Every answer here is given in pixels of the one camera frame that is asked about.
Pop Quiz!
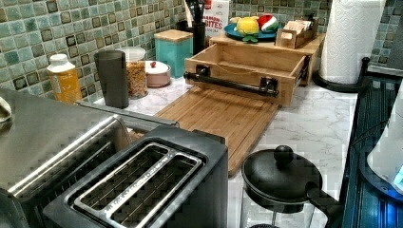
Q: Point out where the wooden cutting board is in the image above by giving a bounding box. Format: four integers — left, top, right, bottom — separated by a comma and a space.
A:
156, 86, 278, 177

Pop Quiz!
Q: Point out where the black paper towel holder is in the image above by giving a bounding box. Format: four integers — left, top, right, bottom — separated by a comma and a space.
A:
312, 57, 371, 93

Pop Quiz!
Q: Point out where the teal canister with wooden lid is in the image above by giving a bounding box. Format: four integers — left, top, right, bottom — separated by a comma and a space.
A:
154, 29, 193, 78

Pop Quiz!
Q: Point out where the black lidded french press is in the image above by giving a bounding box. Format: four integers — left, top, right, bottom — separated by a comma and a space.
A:
240, 145, 343, 228

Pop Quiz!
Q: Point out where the white paper towel roll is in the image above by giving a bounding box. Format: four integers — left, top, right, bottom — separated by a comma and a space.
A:
319, 0, 386, 84

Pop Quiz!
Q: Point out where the yellow green plush turtle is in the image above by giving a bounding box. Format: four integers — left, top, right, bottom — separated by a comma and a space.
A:
229, 16, 259, 43

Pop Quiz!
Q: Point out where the clear cereal jar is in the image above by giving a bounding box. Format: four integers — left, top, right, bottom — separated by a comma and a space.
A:
121, 47, 147, 99

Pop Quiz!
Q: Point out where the wooden drawer cabinet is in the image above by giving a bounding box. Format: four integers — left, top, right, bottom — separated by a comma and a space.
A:
209, 32, 325, 86

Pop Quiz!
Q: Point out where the blue plate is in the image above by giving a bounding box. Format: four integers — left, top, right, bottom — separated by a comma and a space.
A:
224, 24, 277, 41

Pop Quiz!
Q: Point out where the white snack box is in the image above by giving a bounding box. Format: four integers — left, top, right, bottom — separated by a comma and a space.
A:
202, 0, 230, 37

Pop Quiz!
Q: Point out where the black utensil holder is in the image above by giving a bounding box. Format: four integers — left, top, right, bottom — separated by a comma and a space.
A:
176, 21, 205, 55

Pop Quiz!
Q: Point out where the orange juice bottle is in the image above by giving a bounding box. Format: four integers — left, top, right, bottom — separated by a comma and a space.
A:
47, 54, 83, 104

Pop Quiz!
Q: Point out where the dark grey tumbler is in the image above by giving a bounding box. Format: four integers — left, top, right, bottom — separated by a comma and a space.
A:
94, 50, 129, 108

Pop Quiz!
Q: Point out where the wooden tea bag box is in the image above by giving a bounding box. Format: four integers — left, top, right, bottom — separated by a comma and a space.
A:
275, 19, 317, 48

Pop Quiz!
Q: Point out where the red white green plush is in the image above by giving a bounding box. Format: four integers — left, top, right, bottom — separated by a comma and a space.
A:
258, 14, 278, 32

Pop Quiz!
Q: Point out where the pink pot with white lid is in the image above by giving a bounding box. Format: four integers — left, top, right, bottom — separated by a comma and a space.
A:
145, 61, 171, 87

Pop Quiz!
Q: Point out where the black two-slot toaster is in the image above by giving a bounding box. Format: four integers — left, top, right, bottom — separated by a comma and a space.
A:
43, 126, 228, 228

